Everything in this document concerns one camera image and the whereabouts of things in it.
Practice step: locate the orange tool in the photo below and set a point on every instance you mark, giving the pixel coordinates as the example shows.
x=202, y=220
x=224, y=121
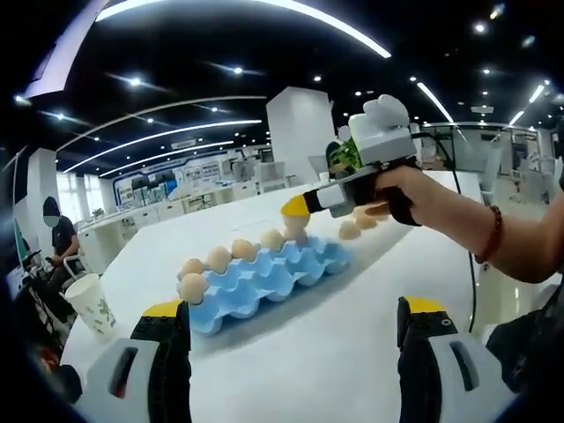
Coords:
x=46, y=358

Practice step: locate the person's dark patterned clothing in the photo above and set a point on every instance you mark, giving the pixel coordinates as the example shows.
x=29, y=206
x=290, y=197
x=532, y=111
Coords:
x=529, y=348

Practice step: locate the large hanging screen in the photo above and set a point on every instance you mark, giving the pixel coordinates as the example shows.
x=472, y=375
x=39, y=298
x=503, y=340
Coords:
x=53, y=66

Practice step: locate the long white counter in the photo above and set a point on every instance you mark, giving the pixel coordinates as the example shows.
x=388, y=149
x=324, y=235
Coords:
x=145, y=216

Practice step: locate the small potted plant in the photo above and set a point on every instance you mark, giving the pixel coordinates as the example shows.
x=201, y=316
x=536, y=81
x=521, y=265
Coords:
x=98, y=213

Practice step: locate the potted green plant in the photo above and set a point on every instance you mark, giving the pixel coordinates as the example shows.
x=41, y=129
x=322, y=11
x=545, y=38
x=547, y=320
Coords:
x=348, y=154

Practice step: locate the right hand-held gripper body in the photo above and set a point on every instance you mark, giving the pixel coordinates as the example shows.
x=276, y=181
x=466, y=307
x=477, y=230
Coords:
x=383, y=136

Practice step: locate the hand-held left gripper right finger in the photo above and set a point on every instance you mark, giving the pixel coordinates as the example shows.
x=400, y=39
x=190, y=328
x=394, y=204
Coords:
x=440, y=379

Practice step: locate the white office chair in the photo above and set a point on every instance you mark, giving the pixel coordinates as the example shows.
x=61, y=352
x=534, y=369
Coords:
x=75, y=266

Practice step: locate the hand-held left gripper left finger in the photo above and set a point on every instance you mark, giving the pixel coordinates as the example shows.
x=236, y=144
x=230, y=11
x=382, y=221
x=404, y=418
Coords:
x=145, y=379

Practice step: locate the blue egg tray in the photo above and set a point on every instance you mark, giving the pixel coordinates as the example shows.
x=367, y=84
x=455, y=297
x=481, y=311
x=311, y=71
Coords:
x=264, y=282

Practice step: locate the single beige egg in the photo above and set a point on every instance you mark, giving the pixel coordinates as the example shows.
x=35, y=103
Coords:
x=243, y=249
x=272, y=239
x=194, y=287
x=192, y=265
x=295, y=229
x=219, y=258

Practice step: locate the black pouch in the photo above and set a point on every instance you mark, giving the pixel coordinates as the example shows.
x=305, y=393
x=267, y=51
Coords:
x=69, y=390

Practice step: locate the white paper cup green print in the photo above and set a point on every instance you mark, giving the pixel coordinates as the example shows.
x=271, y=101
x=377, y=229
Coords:
x=88, y=299

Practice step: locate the person's right hand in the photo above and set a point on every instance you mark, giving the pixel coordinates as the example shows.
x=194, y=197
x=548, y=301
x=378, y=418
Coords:
x=410, y=185

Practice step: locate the blue wall display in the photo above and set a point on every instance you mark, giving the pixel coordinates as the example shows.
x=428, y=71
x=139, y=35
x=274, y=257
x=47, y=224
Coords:
x=176, y=176

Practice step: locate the white mesh chair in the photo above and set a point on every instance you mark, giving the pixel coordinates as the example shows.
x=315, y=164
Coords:
x=273, y=174

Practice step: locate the group of beige eggs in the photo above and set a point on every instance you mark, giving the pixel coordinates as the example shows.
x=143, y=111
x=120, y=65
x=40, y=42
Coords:
x=348, y=230

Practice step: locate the white table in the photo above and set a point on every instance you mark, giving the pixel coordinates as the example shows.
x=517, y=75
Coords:
x=308, y=352

